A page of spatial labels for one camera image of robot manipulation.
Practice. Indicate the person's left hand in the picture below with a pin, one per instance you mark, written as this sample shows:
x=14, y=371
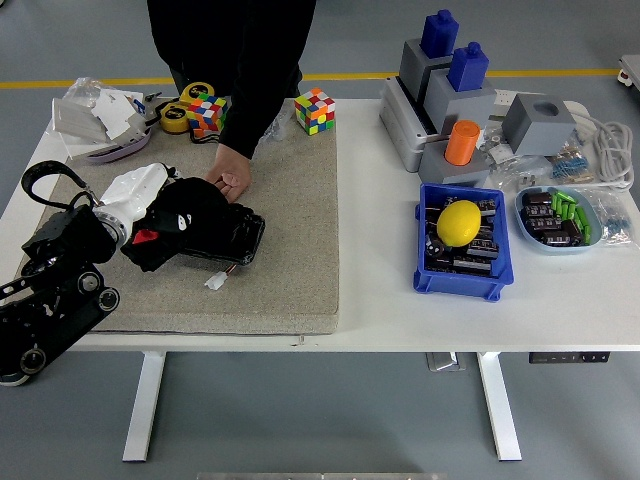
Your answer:
x=232, y=177

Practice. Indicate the black rag with red patch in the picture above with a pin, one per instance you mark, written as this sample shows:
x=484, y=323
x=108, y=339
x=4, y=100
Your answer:
x=200, y=200

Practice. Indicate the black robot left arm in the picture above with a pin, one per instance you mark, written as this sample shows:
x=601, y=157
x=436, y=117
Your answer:
x=65, y=235

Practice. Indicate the person's left forearm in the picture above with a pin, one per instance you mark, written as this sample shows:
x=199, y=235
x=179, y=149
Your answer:
x=250, y=120

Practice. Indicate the black desk control panel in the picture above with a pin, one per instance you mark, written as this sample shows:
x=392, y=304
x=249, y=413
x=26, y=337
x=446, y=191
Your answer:
x=568, y=357

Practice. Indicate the clear bag of screws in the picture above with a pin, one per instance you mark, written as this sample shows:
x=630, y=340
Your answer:
x=276, y=128

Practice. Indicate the colourful puzzle cube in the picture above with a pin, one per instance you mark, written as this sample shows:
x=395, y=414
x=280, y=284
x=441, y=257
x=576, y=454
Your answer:
x=208, y=115
x=315, y=111

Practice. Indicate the grey-brown mat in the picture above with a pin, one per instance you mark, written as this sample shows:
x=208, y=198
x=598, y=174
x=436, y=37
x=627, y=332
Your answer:
x=280, y=225

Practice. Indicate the yellow tape measure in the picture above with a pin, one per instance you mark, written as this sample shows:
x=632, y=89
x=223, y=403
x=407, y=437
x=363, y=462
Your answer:
x=174, y=118
x=198, y=92

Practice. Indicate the lavender tray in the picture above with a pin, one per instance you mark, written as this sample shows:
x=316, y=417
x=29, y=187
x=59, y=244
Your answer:
x=127, y=149

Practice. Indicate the white card piece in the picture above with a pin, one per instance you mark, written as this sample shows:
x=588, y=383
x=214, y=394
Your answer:
x=116, y=112

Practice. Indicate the person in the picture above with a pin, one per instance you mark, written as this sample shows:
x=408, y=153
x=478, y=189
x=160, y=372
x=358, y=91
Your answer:
x=200, y=40

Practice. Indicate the clear plastic bag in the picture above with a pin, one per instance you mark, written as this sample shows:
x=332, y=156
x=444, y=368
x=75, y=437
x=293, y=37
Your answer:
x=83, y=88

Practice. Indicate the low grey block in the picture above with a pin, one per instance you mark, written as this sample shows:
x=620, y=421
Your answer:
x=435, y=170

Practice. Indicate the black capacitor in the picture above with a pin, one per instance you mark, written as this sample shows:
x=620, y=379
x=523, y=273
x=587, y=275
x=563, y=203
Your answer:
x=563, y=234
x=483, y=249
x=536, y=199
x=470, y=264
x=434, y=246
x=538, y=223
x=487, y=207

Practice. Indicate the yellow lemon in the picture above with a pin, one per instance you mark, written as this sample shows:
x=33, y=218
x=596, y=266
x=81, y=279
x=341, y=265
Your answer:
x=458, y=223

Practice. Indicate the orange cylinder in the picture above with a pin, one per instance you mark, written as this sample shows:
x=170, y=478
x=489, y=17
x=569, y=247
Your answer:
x=463, y=143

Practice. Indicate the white table leg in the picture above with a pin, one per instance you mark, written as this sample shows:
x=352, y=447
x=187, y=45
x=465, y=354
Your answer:
x=498, y=405
x=143, y=405

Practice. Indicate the blue bottle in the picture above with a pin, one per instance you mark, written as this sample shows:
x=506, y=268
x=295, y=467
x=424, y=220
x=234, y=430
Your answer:
x=468, y=65
x=439, y=33

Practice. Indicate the blue plastic bin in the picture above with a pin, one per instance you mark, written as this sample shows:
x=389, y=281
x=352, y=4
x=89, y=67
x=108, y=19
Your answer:
x=460, y=288

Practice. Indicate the small white adapter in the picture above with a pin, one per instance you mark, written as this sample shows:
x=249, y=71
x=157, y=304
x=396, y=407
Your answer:
x=500, y=152

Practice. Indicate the white power strip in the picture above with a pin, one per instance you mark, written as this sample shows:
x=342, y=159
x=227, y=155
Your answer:
x=504, y=99

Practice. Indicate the clear bag of parts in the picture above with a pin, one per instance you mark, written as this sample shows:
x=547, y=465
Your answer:
x=520, y=175

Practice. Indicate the grey block with round hole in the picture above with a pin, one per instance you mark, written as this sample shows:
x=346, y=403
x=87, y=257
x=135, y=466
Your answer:
x=538, y=128

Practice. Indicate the green cylinder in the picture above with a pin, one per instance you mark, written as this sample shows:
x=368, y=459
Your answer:
x=564, y=208
x=587, y=235
x=581, y=219
x=556, y=203

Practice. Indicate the light blue bowl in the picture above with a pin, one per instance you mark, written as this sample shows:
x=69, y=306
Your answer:
x=555, y=249

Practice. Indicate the clear bag of blue resistors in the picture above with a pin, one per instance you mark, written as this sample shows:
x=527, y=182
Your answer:
x=615, y=223
x=570, y=165

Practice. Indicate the white cart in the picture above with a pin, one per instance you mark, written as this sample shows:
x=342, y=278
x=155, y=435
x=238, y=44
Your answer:
x=629, y=72

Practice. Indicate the white switch plate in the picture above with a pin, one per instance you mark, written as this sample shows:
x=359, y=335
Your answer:
x=75, y=120

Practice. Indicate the light grey enclosure box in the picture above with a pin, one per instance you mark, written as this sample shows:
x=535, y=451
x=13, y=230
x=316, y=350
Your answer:
x=400, y=130

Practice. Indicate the metal bracket under table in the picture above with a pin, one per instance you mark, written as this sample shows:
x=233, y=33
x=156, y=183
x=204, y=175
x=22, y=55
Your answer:
x=443, y=361

